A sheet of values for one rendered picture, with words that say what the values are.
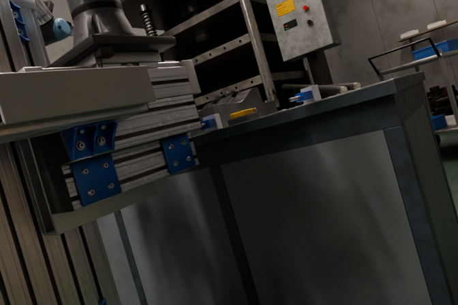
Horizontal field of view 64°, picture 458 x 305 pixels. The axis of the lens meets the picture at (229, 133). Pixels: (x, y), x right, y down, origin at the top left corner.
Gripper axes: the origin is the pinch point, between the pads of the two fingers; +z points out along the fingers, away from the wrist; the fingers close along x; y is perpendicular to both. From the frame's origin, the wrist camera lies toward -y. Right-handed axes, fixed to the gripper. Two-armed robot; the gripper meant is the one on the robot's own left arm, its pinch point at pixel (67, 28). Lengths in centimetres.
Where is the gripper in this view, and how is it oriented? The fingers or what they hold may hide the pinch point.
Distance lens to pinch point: 196.3
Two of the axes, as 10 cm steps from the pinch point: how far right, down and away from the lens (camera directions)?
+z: 2.2, -0.8, 9.7
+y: 1.5, 9.9, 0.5
